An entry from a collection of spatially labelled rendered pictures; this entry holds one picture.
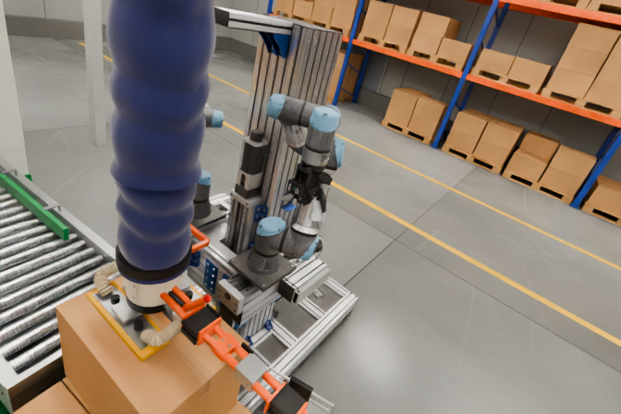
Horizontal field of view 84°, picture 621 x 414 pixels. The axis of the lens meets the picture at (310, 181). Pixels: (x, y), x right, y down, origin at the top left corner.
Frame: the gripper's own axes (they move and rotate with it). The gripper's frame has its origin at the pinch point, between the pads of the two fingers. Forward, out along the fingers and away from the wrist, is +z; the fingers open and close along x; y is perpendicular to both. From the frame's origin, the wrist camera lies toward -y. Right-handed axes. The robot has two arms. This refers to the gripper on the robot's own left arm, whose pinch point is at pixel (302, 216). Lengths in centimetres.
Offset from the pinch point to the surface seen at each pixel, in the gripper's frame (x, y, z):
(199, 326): -6.8, 30.6, 32.2
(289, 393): 25.6, 26.2, 31.5
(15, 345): -88, 58, 98
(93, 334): -43, 45, 58
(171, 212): -23.3, 30.8, 0.3
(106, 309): -39, 42, 44
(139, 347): -20, 42, 44
